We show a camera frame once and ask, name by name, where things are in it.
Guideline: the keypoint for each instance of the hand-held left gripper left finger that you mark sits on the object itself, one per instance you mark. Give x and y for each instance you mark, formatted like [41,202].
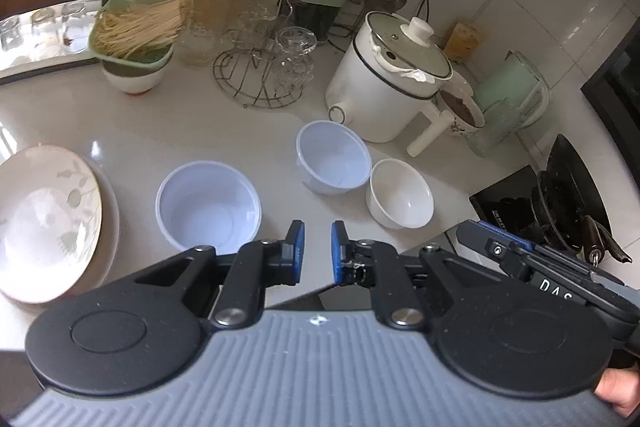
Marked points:
[298,252]

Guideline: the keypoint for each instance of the white electric cooking pot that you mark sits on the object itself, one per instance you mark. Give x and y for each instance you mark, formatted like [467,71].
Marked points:
[370,102]

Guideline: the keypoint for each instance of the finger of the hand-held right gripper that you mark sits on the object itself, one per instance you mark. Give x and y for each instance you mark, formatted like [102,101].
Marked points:
[492,247]

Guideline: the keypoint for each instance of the black wok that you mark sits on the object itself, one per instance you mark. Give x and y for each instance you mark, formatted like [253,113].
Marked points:
[570,187]

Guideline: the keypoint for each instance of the yellow packet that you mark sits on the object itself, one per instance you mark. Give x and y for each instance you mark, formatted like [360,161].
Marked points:
[464,41]

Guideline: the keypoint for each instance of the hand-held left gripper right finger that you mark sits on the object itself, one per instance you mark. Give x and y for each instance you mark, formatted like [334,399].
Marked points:
[337,252]

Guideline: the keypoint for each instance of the white bowl with red foot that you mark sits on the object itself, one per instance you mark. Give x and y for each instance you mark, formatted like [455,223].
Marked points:
[132,79]

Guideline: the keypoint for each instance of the white plate with pink flower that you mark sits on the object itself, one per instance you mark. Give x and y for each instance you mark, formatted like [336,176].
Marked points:
[112,227]

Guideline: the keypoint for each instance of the green chopstick holder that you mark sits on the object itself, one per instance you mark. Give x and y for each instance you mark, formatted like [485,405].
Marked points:
[315,14]

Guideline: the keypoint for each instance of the mug with brown contents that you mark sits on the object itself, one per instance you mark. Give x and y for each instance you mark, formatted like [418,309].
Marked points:
[462,112]

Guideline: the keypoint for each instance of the small white bowl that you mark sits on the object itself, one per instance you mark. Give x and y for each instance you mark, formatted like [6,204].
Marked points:
[460,79]

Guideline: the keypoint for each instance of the pale blue plastic bowl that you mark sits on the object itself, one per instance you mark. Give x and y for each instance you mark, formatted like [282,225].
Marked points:
[330,157]
[205,212]

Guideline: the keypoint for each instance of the black induction cooktop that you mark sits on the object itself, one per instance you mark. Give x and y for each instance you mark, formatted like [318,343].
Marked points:
[505,202]

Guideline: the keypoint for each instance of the glass pot lid white knob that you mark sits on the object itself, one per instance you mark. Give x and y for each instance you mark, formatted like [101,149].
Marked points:
[410,47]

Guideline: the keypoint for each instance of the dry noodles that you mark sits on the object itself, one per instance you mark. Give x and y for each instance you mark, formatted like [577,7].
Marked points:
[140,27]

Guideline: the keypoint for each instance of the cream plate with leaf pattern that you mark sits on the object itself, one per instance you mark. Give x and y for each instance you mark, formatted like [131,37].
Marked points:
[45,227]

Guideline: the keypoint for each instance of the ribbed drinking glass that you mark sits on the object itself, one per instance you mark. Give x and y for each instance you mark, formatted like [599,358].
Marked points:
[492,132]

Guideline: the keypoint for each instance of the glass jar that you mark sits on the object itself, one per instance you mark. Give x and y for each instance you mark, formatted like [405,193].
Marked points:
[42,24]
[10,34]
[76,24]

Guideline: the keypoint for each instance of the clear plastic jar red lid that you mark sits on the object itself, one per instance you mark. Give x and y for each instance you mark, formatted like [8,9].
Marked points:
[207,7]

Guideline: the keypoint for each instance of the pale green jug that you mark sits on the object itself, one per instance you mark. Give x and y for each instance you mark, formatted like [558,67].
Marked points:
[505,82]

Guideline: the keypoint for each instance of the person's right hand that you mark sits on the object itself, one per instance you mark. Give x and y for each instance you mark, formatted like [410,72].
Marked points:
[622,394]

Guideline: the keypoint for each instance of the green plastic colander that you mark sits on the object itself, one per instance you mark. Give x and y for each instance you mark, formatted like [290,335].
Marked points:
[107,52]

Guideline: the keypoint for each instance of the plain white ceramic bowl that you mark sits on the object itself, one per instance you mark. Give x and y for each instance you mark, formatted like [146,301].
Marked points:
[400,197]

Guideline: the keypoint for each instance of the rack drip tray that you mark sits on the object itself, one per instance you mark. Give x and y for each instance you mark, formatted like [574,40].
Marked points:
[50,59]

